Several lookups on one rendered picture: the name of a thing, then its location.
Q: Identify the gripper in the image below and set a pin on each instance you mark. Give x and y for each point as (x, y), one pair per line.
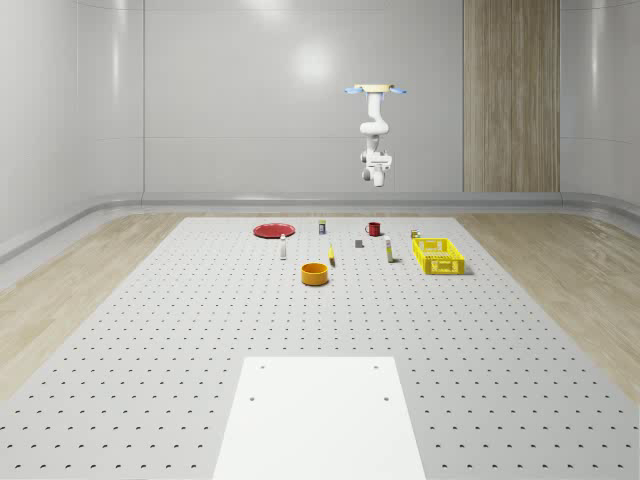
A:
(380, 160)

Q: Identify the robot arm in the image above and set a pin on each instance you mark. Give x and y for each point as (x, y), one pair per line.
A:
(374, 127)

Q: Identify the red mug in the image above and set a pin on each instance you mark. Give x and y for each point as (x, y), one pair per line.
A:
(375, 230)

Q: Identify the drone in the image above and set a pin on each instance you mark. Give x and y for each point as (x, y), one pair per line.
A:
(375, 88)

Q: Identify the flat-sided can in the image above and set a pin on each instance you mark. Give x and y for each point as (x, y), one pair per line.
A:
(323, 228)

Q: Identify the yellow and white box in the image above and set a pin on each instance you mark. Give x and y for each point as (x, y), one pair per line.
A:
(389, 250)

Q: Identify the banana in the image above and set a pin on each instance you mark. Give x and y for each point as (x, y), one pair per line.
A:
(331, 256)

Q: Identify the yellow basket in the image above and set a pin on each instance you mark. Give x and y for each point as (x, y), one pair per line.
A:
(442, 265)

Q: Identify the red plate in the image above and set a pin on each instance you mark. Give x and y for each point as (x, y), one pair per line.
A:
(274, 231)

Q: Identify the small white bottle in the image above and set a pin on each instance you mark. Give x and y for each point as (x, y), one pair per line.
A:
(283, 249)

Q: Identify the yellow bowl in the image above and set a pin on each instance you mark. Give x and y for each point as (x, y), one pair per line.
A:
(314, 276)

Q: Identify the white board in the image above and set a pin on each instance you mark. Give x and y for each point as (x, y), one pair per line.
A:
(320, 420)

